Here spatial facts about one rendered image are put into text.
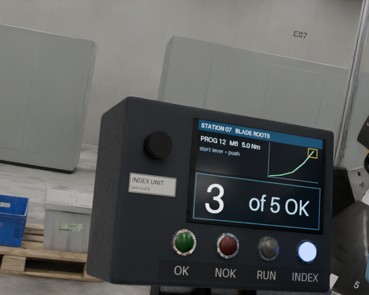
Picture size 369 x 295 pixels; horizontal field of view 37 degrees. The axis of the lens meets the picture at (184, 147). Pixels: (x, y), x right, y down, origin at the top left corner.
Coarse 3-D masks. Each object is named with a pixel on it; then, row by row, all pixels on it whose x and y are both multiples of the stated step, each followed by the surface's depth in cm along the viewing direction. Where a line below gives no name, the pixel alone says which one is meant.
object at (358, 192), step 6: (354, 168) 141; (360, 168) 140; (348, 174) 142; (354, 174) 141; (360, 174) 140; (366, 174) 139; (354, 180) 141; (360, 180) 140; (366, 180) 139; (354, 186) 141; (366, 186) 139; (354, 192) 141; (360, 192) 140; (354, 198) 141; (360, 198) 140
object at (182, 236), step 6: (174, 234) 57; (180, 234) 56; (186, 234) 56; (192, 234) 57; (174, 240) 56; (180, 240) 56; (186, 240) 56; (192, 240) 57; (174, 246) 56; (180, 246) 56; (186, 246) 56; (192, 246) 57; (180, 252) 56; (186, 252) 57
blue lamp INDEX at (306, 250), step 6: (306, 240) 62; (300, 246) 62; (306, 246) 62; (312, 246) 62; (300, 252) 62; (306, 252) 62; (312, 252) 62; (300, 258) 62; (306, 258) 62; (312, 258) 62
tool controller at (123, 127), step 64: (128, 128) 56; (192, 128) 59; (256, 128) 62; (128, 192) 55; (192, 192) 58; (256, 192) 61; (320, 192) 64; (128, 256) 54; (192, 256) 57; (256, 256) 60; (320, 256) 63
